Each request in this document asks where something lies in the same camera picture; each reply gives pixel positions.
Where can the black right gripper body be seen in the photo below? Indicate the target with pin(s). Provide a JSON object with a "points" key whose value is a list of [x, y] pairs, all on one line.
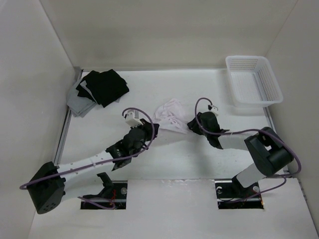
{"points": [[202, 132]]}

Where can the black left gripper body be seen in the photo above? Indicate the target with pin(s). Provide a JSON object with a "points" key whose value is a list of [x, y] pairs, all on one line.
{"points": [[148, 133]]}

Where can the white tank top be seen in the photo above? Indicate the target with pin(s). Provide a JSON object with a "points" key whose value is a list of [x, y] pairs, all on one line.
{"points": [[171, 116]]}

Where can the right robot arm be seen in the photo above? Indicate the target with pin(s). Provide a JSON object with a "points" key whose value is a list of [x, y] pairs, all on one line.
{"points": [[267, 151]]}

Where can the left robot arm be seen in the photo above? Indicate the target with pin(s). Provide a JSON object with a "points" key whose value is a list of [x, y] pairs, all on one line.
{"points": [[87, 178]]}

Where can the black folded tank top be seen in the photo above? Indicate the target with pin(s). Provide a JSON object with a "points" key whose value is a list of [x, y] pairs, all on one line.
{"points": [[104, 88]]}

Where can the grey folded tank top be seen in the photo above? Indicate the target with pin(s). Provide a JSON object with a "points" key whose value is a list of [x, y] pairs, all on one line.
{"points": [[79, 106]]}

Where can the white plastic mesh basket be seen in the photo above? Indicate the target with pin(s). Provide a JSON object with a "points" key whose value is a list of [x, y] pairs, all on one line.
{"points": [[252, 82]]}

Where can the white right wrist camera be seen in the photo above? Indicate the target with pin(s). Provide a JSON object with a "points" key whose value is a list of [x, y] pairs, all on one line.
{"points": [[213, 109]]}

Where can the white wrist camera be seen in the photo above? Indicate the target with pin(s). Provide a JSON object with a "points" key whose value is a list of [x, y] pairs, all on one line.
{"points": [[132, 118], [213, 109]]}

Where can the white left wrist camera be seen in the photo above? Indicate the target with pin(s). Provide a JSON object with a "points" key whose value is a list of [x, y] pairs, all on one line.
{"points": [[132, 118]]}

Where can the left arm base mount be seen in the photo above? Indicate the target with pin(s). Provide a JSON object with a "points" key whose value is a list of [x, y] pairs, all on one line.
{"points": [[112, 196]]}

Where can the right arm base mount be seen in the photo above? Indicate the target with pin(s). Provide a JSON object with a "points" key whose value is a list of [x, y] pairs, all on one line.
{"points": [[230, 197]]}

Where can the left metal table rail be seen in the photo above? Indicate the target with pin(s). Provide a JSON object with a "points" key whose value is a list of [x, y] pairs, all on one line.
{"points": [[61, 142]]}

